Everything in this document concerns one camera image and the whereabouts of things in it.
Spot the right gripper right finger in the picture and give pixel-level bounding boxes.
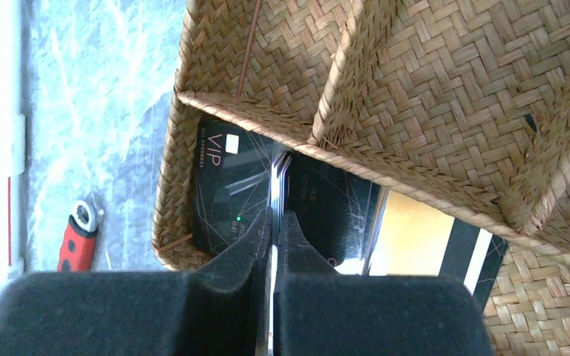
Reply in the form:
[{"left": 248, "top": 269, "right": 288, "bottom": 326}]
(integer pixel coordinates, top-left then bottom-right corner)
[{"left": 274, "top": 211, "right": 493, "bottom": 355}]

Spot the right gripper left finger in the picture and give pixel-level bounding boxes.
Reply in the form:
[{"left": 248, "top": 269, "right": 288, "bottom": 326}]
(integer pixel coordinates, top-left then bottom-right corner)
[{"left": 0, "top": 210, "right": 272, "bottom": 355}]

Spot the brown woven divided tray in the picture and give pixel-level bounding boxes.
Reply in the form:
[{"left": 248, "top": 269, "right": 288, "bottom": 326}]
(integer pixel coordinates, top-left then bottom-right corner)
[{"left": 152, "top": 1, "right": 570, "bottom": 355}]

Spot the black vip card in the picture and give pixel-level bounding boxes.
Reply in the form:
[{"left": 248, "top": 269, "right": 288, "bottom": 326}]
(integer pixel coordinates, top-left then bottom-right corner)
[
  {"left": 285, "top": 153, "right": 388, "bottom": 274},
  {"left": 192, "top": 116, "right": 286, "bottom": 255}
]

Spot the red handled adjustable wrench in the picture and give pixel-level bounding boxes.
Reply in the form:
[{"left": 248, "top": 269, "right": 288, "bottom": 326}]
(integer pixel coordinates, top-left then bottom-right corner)
[{"left": 57, "top": 200, "right": 99, "bottom": 271}]

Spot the white PVC pipe frame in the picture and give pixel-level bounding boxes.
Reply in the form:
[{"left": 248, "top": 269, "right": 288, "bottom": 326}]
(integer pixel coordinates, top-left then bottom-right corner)
[{"left": 0, "top": 1, "right": 26, "bottom": 291}]

